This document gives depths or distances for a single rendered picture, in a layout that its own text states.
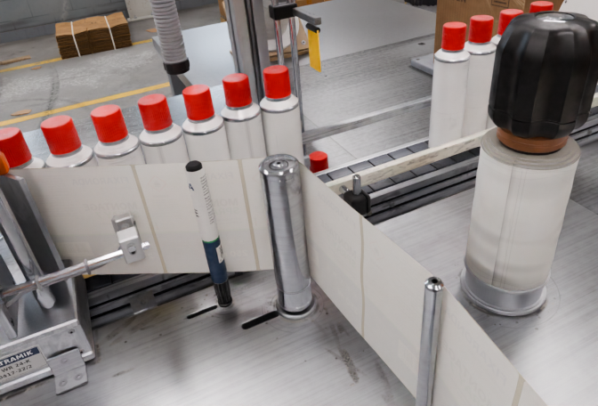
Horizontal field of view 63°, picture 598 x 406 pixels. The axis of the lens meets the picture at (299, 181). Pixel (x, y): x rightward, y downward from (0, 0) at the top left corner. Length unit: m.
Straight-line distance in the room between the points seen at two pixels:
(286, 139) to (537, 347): 0.37
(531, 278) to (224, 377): 0.32
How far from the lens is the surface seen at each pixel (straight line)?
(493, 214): 0.50
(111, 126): 0.59
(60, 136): 0.59
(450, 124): 0.81
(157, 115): 0.59
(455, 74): 0.77
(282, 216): 0.47
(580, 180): 0.92
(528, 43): 0.43
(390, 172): 0.74
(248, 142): 0.63
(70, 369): 0.59
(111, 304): 0.67
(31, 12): 6.06
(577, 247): 0.69
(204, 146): 0.61
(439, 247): 0.65
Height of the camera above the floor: 1.30
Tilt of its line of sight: 33 degrees down
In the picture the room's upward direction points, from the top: 6 degrees counter-clockwise
